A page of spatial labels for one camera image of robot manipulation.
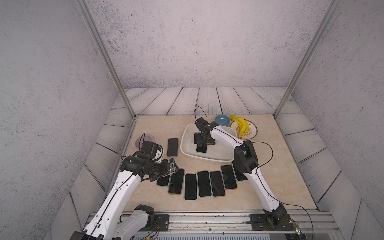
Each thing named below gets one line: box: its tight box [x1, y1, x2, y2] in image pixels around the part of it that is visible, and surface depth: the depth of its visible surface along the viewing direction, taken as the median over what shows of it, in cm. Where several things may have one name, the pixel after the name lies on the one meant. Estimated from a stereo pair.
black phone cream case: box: [184, 173, 198, 201], surface depth 86 cm
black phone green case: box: [197, 170, 212, 198], surface depth 86 cm
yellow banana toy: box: [229, 114, 249, 137], surface depth 113 cm
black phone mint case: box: [196, 143, 208, 153], surface depth 104 cm
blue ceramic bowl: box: [215, 114, 230, 127], surface depth 117 cm
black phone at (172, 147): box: [167, 138, 179, 157], surface depth 104 cm
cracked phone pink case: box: [168, 168, 185, 194], surface depth 89 cm
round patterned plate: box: [230, 120, 258, 140], surface depth 113 cm
